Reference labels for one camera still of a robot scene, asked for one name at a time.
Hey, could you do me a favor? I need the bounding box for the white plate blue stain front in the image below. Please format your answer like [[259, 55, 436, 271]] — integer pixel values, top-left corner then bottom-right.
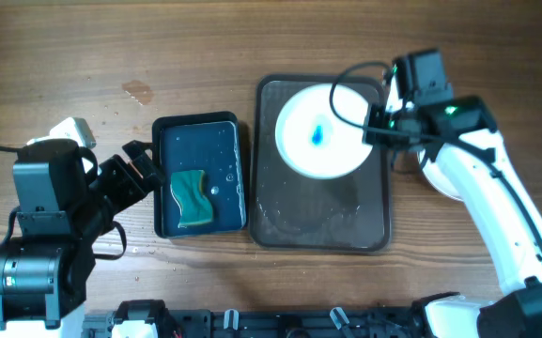
[[417, 150, 462, 202]]

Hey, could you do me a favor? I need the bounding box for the white plate blue stain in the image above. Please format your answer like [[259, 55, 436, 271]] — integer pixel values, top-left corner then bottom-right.
[[274, 84, 372, 179], [417, 150, 462, 202]]

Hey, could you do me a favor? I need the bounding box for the green yellow sponge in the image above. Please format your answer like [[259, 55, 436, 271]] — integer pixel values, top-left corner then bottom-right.
[[170, 170, 214, 228]]

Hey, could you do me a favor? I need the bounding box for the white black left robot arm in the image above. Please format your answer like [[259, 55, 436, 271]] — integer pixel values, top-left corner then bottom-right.
[[0, 139, 164, 337]]

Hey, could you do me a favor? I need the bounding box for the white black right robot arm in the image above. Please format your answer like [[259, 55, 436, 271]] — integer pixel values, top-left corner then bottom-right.
[[363, 96, 542, 337]]

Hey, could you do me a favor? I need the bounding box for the black water basin tray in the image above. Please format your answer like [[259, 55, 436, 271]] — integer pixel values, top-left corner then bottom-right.
[[152, 112, 247, 238]]

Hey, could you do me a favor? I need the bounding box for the dark brown serving tray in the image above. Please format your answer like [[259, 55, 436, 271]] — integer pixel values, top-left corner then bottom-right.
[[248, 74, 393, 254]]

